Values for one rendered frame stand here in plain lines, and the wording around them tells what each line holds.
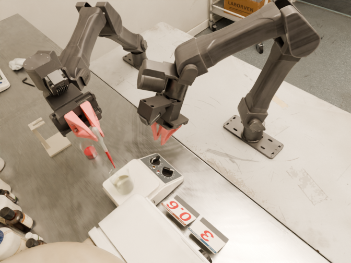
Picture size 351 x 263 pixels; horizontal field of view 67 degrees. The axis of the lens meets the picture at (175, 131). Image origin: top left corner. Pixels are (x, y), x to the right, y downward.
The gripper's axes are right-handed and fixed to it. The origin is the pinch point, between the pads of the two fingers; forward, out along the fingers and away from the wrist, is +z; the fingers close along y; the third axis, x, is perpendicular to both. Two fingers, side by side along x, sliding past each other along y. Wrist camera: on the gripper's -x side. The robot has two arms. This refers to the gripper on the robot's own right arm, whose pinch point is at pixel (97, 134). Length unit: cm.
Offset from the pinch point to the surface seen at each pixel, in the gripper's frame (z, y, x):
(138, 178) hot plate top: 0.5, 4.2, 23.3
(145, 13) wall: -150, 116, 72
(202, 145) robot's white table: 1.3, 28.6, 32.0
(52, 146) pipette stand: -36.6, -8.1, 31.3
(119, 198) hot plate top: 1.3, -3.0, 23.4
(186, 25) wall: -151, 163, 105
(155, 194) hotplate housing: 6.4, 5.0, 25.6
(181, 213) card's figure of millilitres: 13.8, 7.1, 29.7
